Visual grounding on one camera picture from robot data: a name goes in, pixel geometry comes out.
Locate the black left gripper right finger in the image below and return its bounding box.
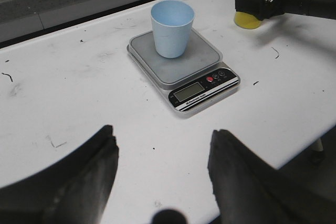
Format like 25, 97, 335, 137
207, 130, 335, 223

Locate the silver digital kitchen scale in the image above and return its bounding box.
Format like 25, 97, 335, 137
127, 29, 240, 118

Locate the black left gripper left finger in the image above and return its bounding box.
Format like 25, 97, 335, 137
1, 125, 119, 223

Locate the light blue plastic cup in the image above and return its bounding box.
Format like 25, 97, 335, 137
150, 0, 195, 58

